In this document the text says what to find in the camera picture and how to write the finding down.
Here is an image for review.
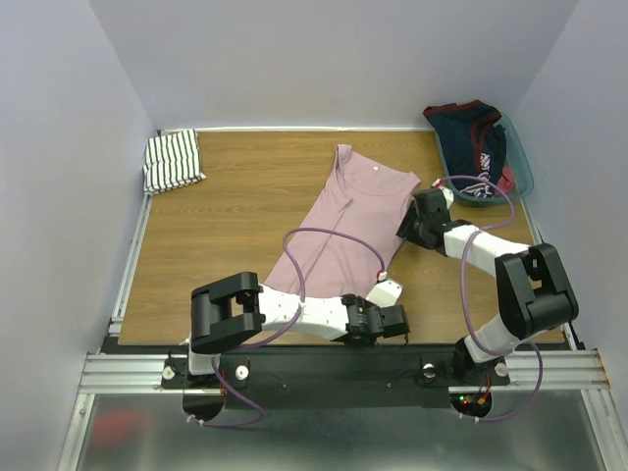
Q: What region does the black white striped tank top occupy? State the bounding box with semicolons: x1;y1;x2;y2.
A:
143;129;206;195

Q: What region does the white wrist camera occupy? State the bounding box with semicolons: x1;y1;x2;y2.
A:
366;271;403;308
431;179;454;208

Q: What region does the left aluminium frame rail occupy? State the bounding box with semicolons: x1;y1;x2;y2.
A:
57;195;153;470

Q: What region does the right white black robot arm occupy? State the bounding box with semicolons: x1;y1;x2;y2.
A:
396;186;579;383

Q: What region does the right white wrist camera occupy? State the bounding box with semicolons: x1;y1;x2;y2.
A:
431;179;454;208

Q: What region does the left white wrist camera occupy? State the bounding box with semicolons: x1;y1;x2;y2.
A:
366;271;403;308

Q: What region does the red garment in basket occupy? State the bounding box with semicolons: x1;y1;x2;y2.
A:
497;165;516;194

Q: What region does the purple cable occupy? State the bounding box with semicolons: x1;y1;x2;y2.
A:
185;228;389;427
434;175;545;423

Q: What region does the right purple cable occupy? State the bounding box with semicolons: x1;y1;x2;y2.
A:
434;175;545;423

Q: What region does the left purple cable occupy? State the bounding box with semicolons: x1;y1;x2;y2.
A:
185;228;389;427

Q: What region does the pink tank top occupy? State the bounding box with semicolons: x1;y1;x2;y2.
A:
288;144;420;298

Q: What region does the aluminium frame rail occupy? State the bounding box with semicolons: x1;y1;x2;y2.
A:
525;189;627;470
78;350;610;394
57;195;153;470

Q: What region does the dark navy maroon garment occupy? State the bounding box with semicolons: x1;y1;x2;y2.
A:
423;100;507;198

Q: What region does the front aluminium frame rail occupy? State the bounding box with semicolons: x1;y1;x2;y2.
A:
78;350;610;394

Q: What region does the teal plastic basket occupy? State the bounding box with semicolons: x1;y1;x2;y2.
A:
437;114;534;207

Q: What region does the right aluminium frame rail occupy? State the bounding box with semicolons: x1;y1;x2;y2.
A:
525;189;627;470

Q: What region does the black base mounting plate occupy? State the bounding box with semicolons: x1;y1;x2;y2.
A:
161;342;511;411

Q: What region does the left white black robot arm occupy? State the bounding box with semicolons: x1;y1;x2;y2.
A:
183;272;410;387

